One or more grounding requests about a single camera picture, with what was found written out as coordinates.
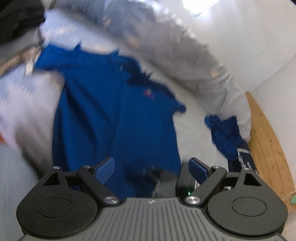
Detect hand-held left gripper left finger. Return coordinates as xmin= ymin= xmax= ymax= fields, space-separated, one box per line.
xmin=35 ymin=157 xmax=121 ymax=205

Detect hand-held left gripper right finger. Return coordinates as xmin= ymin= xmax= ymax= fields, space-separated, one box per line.
xmin=184 ymin=157 xmax=269 ymax=205

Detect blue polo shirt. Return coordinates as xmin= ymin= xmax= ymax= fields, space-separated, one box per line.
xmin=35 ymin=43 xmax=186 ymax=198

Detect crumpled blue garment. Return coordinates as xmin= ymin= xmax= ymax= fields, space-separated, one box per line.
xmin=205 ymin=116 xmax=245 ymax=161

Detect navy garment with white stripes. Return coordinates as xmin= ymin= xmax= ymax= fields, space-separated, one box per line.
xmin=228 ymin=139 xmax=258 ymax=173

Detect tree print duvet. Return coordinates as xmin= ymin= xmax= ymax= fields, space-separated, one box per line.
xmin=39 ymin=0 xmax=252 ymax=142

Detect beige folded garment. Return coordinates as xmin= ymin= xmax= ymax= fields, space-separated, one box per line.
xmin=0 ymin=45 xmax=43 ymax=76

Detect black folded garment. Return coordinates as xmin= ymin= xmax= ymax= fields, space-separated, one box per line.
xmin=0 ymin=0 xmax=45 ymax=44

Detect wooden bed frame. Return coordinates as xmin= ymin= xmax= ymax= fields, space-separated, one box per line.
xmin=245 ymin=91 xmax=293 ymax=202

